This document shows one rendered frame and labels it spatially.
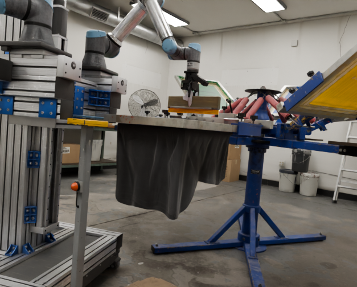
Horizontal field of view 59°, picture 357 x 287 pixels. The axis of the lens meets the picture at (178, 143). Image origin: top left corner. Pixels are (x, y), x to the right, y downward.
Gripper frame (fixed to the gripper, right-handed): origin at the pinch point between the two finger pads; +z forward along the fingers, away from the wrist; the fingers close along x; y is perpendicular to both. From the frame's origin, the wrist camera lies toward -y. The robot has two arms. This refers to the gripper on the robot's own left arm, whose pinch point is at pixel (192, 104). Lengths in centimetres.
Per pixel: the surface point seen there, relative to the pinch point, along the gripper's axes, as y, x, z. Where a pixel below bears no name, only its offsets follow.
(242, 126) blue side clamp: -30.5, -5.5, 10.5
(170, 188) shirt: -18, 37, 43
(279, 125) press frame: -26, -74, 6
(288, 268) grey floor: -41, -80, 109
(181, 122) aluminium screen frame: -28, 47, 12
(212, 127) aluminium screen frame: -29.4, 23.3, 12.3
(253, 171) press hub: -2, -92, 45
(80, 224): 10, 65, 62
